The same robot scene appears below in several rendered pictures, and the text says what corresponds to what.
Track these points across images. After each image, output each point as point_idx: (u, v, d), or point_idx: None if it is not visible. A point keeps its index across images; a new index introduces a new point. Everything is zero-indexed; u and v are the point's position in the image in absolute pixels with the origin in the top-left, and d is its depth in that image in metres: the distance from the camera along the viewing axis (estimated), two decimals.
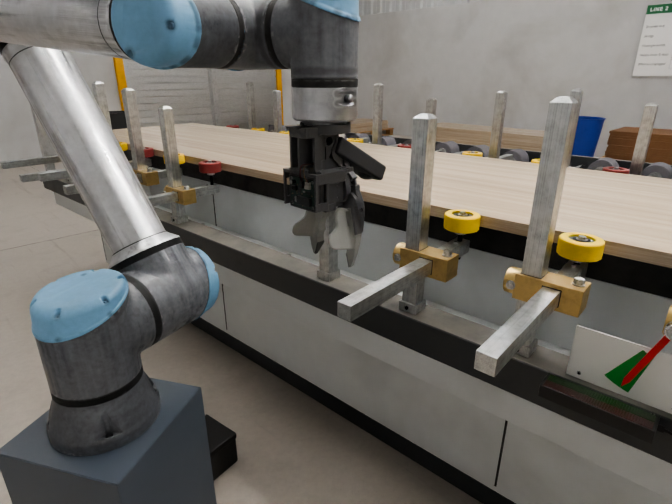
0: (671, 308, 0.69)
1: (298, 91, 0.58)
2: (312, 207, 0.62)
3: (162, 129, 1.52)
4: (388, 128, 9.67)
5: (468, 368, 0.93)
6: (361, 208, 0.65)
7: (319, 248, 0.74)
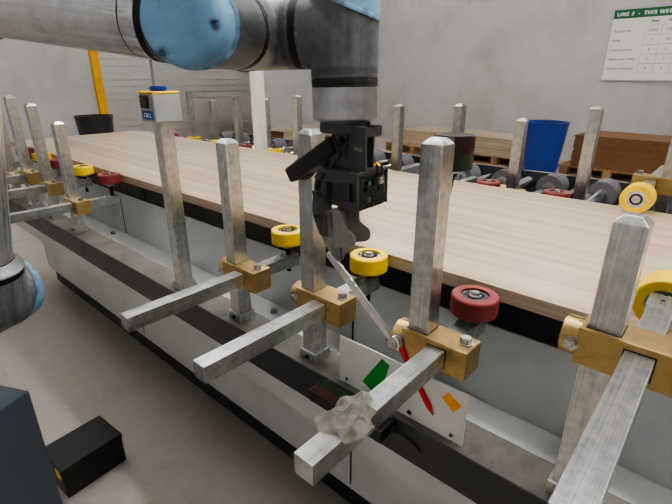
0: (398, 321, 0.76)
1: (370, 90, 0.58)
2: (382, 199, 0.65)
3: (55, 143, 1.59)
4: None
5: (276, 373, 1.00)
6: None
7: (337, 254, 0.71)
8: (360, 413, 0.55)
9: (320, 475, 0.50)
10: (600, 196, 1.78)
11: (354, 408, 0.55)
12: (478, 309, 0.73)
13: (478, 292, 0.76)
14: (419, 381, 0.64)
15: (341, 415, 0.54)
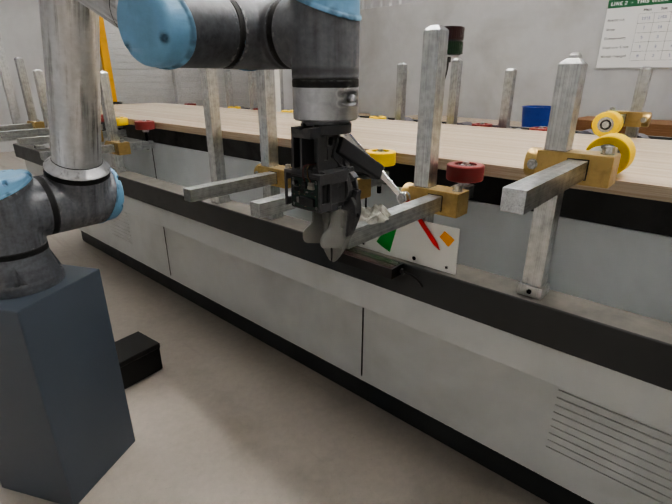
0: (405, 183, 0.97)
1: (300, 91, 0.58)
2: (315, 207, 0.62)
3: (100, 90, 1.81)
4: None
5: (303, 254, 1.21)
6: (357, 213, 0.66)
7: (334, 254, 0.71)
8: (380, 212, 0.76)
9: (353, 243, 0.72)
10: None
11: (375, 208, 0.76)
12: (467, 171, 0.95)
13: (468, 162, 0.98)
14: (422, 210, 0.86)
15: (366, 212, 0.76)
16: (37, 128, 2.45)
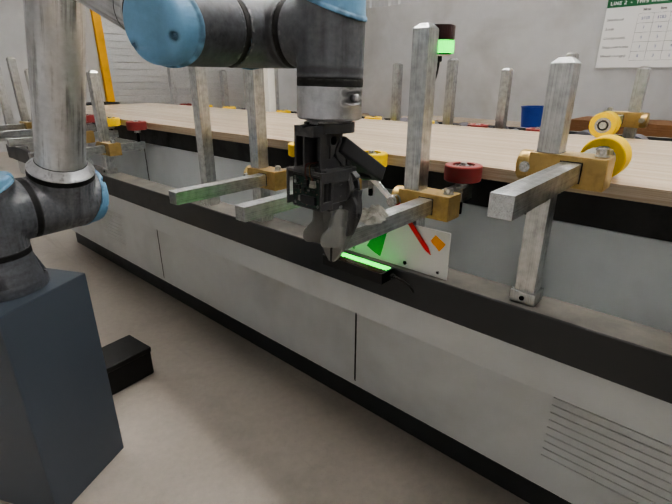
0: (396, 186, 0.95)
1: (305, 89, 0.58)
2: (317, 206, 0.62)
3: (90, 90, 1.78)
4: None
5: (293, 258, 1.19)
6: (358, 213, 0.66)
7: (334, 254, 0.71)
8: (377, 212, 0.76)
9: (350, 244, 0.71)
10: None
11: (373, 209, 0.76)
12: (465, 171, 0.94)
13: (466, 162, 0.97)
14: (420, 211, 0.85)
15: (363, 213, 0.75)
16: (29, 128, 2.42)
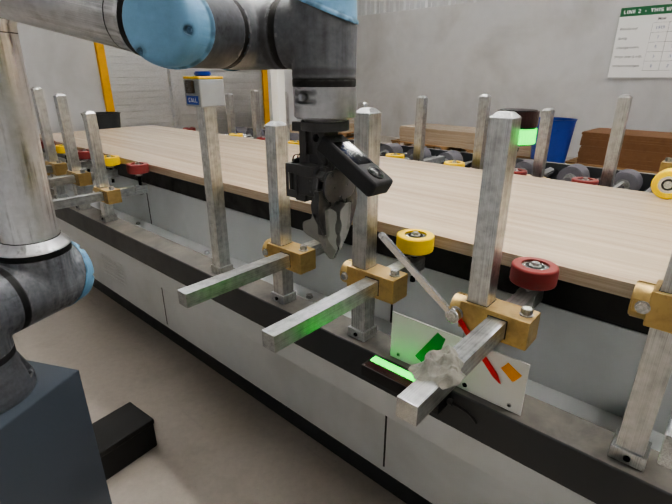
0: (455, 295, 0.78)
1: None
2: (291, 191, 0.70)
3: (87, 132, 1.61)
4: None
5: (321, 352, 1.02)
6: (317, 214, 0.66)
7: (334, 253, 0.72)
8: (451, 363, 0.59)
9: (421, 417, 0.54)
10: (623, 186, 1.80)
11: (445, 358, 0.59)
12: (541, 277, 0.77)
13: (539, 262, 0.80)
14: (494, 340, 0.68)
15: (434, 365, 0.58)
16: None
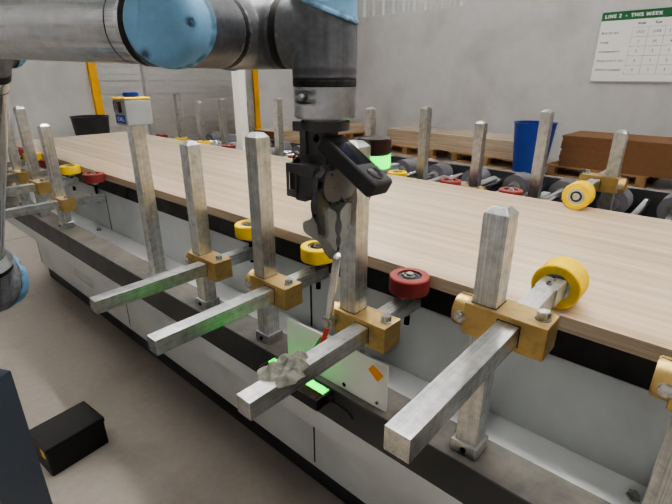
0: (333, 302, 0.86)
1: None
2: (291, 191, 0.70)
3: (42, 144, 1.69)
4: None
5: (236, 354, 1.10)
6: (317, 214, 0.66)
7: (334, 253, 0.72)
8: (294, 365, 0.67)
9: (257, 412, 0.62)
10: (560, 194, 1.88)
11: (289, 361, 0.67)
12: (409, 287, 0.85)
13: (412, 273, 0.88)
14: (352, 344, 0.76)
15: (278, 367, 0.66)
16: None
